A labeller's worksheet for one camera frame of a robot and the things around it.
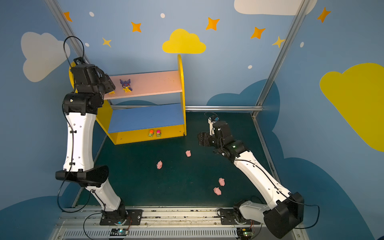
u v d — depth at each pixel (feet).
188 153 3.16
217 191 2.69
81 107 1.43
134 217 2.45
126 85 2.35
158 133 3.43
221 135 1.83
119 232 2.32
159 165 2.98
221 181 2.82
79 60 1.69
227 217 2.46
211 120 2.25
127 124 3.20
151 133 3.44
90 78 1.55
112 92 2.02
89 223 2.40
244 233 2.35
